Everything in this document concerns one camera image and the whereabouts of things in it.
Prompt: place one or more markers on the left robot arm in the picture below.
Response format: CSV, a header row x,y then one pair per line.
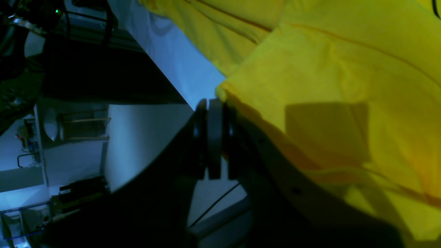
x,y
51,19

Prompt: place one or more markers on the orange T-shirt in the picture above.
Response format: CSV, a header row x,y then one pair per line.
x,y
348,90

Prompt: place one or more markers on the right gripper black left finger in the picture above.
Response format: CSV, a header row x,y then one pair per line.
x,y
150,211

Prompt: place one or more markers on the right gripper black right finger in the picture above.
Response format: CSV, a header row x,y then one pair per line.
x,y
288,209

